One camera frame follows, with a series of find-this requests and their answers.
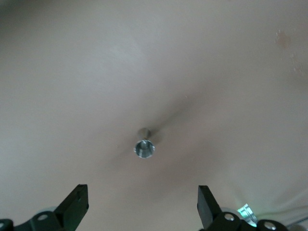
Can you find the metal measuring jigger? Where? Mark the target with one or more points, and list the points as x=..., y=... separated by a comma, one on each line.
x=144, y=149

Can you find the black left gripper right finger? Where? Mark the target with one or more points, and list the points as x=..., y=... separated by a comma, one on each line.
x=208, y=211

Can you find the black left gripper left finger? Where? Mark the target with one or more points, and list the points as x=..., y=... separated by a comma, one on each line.
x=69, y=211

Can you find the brown table cover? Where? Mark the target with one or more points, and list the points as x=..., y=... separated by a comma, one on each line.
x=96, y=72

